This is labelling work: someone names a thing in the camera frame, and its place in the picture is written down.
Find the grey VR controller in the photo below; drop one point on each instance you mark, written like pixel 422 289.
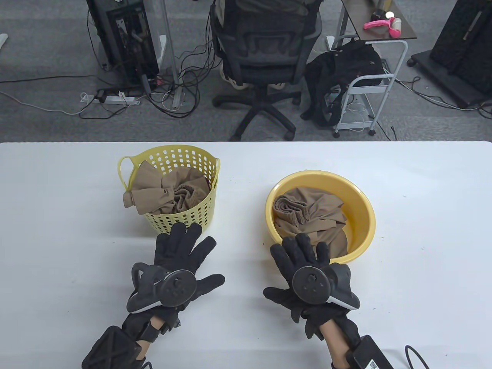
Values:
pixel 177 288
pixel 311 284

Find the person's right hand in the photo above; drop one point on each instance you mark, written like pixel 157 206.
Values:
pixel 300 253

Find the brown shorts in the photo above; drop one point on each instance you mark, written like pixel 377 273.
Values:
pixel 319 219
pixel 153 192

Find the black forearm brace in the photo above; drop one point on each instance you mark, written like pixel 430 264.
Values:
pixel 111 349

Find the black bag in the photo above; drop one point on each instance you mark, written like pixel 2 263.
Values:
pixel 338 73

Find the yellow perforated plastic basket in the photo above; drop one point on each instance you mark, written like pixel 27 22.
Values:
pixel 180 223

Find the white cart with brown top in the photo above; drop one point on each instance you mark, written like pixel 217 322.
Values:
pixel 357 15

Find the black battery pack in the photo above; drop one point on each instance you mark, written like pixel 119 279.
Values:
pixel 369 353

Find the black round device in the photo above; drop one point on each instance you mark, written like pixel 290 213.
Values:
pixel 378 14

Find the person's left forearm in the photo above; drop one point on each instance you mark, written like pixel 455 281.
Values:
pixel 144 348

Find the yellow plastic basin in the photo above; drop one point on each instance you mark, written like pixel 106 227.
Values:
pixel 365 230

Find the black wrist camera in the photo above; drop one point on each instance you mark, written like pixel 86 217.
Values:
pixel 173 323

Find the grey desk leg post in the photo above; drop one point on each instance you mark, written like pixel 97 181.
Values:
pixel 169 46

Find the person's left hand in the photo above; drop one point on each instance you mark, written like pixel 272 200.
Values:
pixel 180 250

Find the black computer tower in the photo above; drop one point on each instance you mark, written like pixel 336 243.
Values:
pixel 127 42

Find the black wheeled cabinet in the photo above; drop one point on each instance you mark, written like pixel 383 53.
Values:
pixel 461 46

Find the pink plastic tool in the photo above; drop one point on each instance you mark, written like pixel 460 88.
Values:
pixel 378 24

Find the white power strip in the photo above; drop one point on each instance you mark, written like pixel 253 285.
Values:
pixel 115 99

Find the white flat object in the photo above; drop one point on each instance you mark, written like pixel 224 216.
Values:
pixel 3 40

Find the black mesh office chair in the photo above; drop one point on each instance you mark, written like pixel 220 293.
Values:
pixel 265 46

